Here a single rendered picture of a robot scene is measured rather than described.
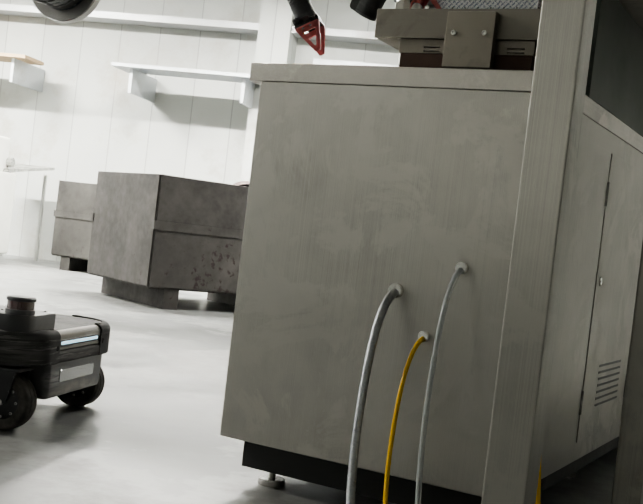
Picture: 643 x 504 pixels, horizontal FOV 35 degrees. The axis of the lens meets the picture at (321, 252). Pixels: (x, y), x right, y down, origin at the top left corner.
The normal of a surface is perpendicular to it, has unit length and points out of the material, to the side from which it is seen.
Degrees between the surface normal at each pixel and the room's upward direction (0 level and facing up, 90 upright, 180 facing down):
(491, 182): 90
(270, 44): 90
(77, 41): 90
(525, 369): 90
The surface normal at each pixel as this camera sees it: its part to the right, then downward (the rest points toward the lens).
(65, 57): -0.20, -0.01
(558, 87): -0.47, -0.04
